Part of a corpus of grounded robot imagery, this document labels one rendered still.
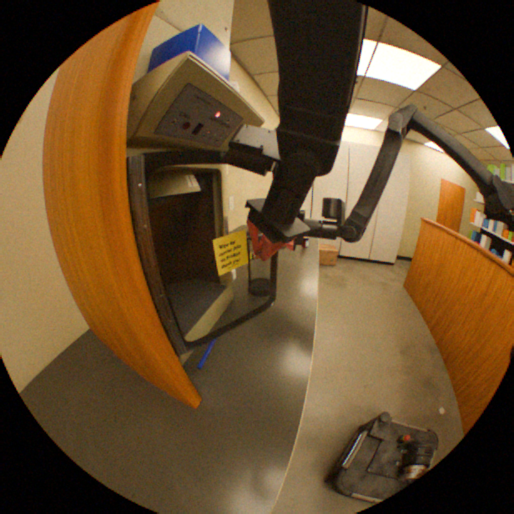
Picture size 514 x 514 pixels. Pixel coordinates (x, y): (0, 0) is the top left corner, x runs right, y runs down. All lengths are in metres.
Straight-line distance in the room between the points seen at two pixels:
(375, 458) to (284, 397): 0.91
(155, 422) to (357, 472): 1.02
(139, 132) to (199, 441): 0.51
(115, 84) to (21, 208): 0.53
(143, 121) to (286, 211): 0.24
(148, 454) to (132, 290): 0.34
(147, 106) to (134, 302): 0.23
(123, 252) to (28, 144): 0.60
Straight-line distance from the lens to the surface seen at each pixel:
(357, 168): 3.36
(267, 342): 0.50
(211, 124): 0.36
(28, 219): 0.68
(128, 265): 0.18
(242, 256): 0.38
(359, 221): 0.52
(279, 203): 0.26
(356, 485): 1.22
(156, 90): 0.26
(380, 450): 1.26
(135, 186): 0.28
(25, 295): 0.70
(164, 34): 0.46
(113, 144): 0.18
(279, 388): 0.43
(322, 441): 1.40
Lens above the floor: 1.33
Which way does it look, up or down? 24 degrees down
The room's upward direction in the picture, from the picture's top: straight up
